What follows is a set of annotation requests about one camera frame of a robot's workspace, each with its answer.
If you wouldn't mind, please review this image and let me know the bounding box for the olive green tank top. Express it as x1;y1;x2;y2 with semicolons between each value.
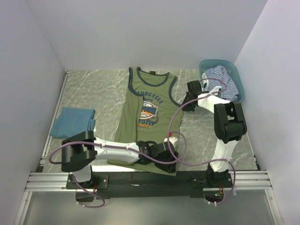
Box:
106;67;183;176

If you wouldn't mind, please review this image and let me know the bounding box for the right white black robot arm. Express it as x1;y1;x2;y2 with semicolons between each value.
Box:
182;81;247;187

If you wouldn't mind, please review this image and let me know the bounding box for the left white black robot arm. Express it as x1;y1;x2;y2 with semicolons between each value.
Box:
61;131;179;188

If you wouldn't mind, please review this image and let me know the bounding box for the blue white striped tank top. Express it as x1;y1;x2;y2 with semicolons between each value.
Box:
202;65;239;101

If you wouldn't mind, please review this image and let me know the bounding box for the teal plastic laundry basket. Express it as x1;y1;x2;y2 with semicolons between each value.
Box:
199;60;245;102

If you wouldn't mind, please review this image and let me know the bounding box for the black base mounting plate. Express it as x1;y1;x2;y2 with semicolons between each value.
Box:
81;171;233;199

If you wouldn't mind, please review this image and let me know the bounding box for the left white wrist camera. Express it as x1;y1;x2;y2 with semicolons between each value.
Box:
164;133;180;150

